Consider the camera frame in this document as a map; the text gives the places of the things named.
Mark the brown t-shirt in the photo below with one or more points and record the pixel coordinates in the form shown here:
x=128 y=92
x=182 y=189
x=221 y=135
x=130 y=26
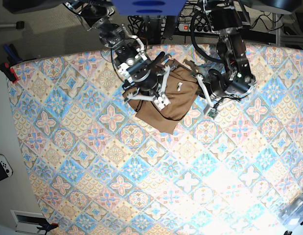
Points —
x=163 y=112

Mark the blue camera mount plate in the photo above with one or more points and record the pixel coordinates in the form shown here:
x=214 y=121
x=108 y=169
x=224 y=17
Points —
x=149 y=7

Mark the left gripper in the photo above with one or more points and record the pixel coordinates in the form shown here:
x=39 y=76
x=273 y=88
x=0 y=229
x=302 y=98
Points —
x=215 y=87

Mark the white floor vent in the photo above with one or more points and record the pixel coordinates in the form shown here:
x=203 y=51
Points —
x=27 y=222

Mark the patterned tablecloth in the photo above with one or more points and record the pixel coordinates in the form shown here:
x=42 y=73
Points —
x=96 y=169

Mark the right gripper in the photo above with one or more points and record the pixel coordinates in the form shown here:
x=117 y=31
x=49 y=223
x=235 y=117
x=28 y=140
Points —
x=140 y=72

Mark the red and black clamp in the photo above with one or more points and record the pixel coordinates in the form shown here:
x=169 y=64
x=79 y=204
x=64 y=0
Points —
x=9 y=72

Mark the white power strip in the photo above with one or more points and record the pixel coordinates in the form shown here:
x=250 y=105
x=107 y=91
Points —
x=200 y=28

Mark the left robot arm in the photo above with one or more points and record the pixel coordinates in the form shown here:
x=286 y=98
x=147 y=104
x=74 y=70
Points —
x=222 y=18

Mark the black clamp at bottom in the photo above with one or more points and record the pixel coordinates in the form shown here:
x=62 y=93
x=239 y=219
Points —
x=47 y=227

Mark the game console with white controller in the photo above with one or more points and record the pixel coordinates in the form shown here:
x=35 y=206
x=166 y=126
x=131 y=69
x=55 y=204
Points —
x=5 y=168

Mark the clear plastic box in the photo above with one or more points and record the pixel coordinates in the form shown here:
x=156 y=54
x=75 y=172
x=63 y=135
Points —
x=292 y=215

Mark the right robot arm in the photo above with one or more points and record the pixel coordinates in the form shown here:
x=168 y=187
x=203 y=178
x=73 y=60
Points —
x=97 y=14

